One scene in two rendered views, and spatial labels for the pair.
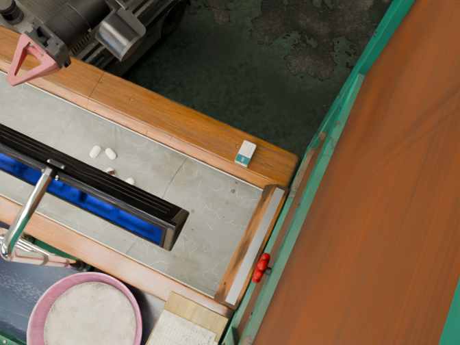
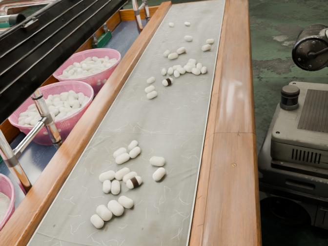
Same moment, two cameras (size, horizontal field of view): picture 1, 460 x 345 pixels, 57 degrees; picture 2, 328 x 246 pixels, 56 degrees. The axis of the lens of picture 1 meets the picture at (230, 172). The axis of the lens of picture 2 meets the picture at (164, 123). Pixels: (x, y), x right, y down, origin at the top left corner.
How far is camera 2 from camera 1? 0.71 m
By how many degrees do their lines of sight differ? 55
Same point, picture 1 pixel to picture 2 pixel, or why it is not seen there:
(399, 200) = not seen: outside the picture
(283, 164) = not seen: outside the picture
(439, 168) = not seen: outside the picture
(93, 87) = (228, 132)
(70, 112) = (195, 131)
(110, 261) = (22, 215)
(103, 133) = (183, 161)
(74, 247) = (44, 179)
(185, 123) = (231, 234)
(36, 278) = (33, 179)
